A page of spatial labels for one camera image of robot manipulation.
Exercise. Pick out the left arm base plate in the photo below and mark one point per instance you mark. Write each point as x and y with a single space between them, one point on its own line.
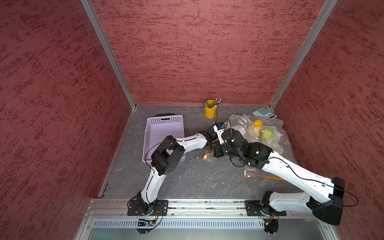
139 208

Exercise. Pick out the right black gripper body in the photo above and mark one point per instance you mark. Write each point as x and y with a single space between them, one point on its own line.
223 149

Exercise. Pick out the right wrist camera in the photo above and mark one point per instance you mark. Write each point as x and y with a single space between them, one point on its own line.
219 129

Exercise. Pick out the green pear in right bag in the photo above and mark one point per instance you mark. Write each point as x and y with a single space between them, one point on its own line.
267 134

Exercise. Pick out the pens in cup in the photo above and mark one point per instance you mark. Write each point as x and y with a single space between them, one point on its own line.
215 102

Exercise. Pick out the clear zip-top bag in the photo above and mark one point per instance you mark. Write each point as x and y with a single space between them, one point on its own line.
234 122
280 143

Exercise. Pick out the aluminium front rail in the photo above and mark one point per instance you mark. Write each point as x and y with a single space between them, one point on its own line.
176 209

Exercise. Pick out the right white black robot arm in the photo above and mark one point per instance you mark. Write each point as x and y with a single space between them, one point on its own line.
320 196

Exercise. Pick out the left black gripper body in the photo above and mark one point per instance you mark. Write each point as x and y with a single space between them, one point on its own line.
215 138

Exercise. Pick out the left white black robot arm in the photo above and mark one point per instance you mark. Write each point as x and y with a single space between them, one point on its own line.
166 157

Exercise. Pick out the lilac perforated plastic basket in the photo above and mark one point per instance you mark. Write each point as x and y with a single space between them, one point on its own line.
157 129

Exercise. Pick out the yellow fruit in right bag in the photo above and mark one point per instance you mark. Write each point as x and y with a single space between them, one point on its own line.
258 124

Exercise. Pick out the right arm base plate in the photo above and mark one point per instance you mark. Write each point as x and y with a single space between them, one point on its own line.
257 209

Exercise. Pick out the grey calculator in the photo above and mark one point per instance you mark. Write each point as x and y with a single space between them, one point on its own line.
265 113

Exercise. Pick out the yellow pen cup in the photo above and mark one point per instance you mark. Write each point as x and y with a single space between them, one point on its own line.
210 111

